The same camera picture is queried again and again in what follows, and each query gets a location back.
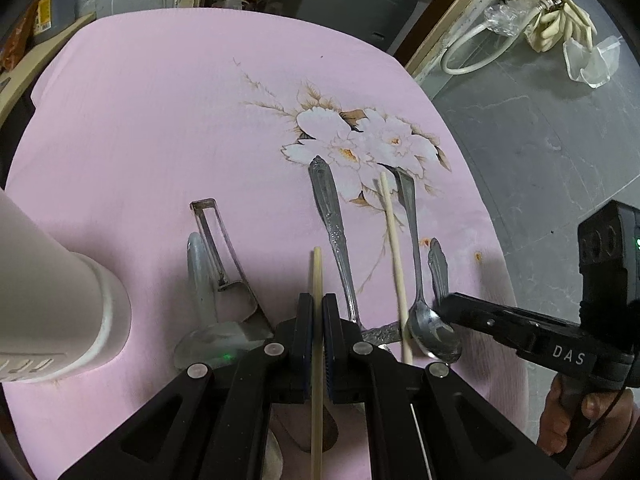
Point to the large ornate silver table knife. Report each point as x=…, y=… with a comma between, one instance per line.
x=330, y=210

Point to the wooden chopstick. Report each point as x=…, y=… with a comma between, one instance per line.
x=395, y=250
x=317, y=270

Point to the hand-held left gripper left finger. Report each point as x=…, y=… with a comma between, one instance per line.
x=306, y=340

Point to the clear plastic spoon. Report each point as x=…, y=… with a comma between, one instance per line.
x=200, y=285

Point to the person's right hand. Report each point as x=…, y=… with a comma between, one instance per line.
x=607, y=407

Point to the white cylindrical utensil holder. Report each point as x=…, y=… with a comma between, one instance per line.
x=55, y=300

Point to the small ornate silver utensil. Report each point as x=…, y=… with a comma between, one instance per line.
x=438, y=265

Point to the grey cabinet box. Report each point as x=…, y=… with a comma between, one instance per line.
x=340, y=0

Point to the plain metal spoon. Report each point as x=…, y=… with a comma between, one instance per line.
x=432, y=335

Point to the pink floral tablecloth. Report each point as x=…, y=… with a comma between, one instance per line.
x=150, y=135

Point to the worn wooden door frame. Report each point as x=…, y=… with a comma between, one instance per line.
x=450, y=25

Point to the orange red seasoning packet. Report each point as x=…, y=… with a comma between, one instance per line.
x=20, y=40

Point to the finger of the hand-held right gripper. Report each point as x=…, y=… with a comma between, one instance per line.
x=480, y=317

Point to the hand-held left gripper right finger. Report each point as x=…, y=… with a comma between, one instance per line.
x=330, y=350

